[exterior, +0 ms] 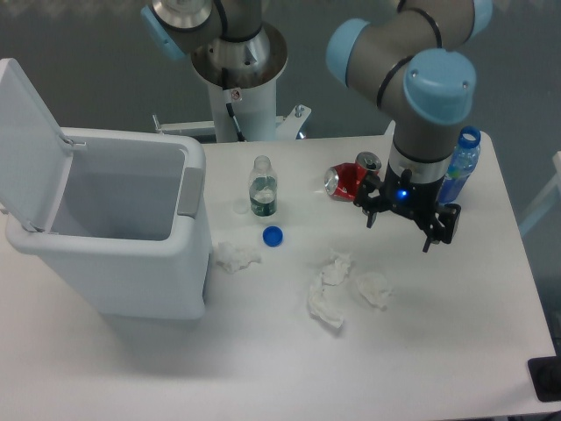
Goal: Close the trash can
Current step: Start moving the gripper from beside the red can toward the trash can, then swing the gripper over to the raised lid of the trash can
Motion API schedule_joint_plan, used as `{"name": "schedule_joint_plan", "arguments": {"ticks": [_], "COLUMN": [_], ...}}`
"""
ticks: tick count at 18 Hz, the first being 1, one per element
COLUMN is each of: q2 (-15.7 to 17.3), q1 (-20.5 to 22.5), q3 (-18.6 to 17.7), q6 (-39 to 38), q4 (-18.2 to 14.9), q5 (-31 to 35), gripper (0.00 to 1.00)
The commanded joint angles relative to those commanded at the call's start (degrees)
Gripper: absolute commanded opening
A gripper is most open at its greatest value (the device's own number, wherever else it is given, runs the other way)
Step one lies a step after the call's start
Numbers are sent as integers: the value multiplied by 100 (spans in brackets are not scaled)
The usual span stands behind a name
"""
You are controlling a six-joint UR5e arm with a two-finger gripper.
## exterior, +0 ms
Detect crumpled white tissue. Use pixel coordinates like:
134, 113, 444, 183
355, 272, 394, 310
307, 275, 344, 329
320, 249, 352, 286
214, 242, 262, 274

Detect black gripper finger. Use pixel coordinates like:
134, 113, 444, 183
353, 173, 386, 228
423, 203, 462, 253

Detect clear bottle green label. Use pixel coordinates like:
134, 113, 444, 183
248, 155, 277, 217

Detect blue bottle cap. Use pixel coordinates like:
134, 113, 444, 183
262, 225, 284, 247

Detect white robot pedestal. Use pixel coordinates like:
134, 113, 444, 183
153, 23, 311, 143

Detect white trash can body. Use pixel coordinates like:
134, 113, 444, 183
6, 128, 212, 320

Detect white trash can lid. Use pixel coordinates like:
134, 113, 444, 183
1, 58, 86, 232

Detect crumpled white tissue lower middle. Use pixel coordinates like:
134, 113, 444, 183
307, 275, 344, 329

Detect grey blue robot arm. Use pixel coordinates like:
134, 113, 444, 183
141, 1, 493, 245

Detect crumpled white tissue upper middle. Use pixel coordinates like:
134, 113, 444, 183
320, 249, 352, 286

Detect crumpled white tissue left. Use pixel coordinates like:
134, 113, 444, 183
214, 242, 262, 274

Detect blue plastic bottle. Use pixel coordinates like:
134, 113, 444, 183
438, 125, 481, 203

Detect crushed red soda can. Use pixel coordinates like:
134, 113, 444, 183
323, 151, 381, 202

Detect white frame at right edge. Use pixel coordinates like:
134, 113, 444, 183
518, 151, 560, 238

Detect crumpled white tissue right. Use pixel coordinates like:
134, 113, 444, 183
355, 272, 394, 310

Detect black device at table edge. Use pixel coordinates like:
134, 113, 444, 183
528, 356, 560, 403

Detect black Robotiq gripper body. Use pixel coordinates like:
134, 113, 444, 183
379, 168, 444, 225

